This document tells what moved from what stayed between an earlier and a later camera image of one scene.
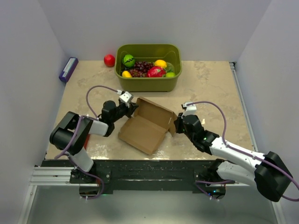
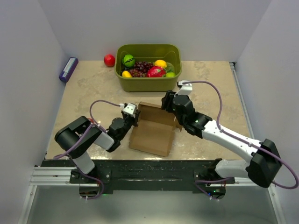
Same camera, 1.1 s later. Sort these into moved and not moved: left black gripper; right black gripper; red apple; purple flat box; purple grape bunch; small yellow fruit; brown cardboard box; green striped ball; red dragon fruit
Moved: right black gripper; brown cardboard box; left black gripper
Not moved: purple flat box; red apple; small yellow fruit; green striped ball; purple grape bunch; red dragon fruit
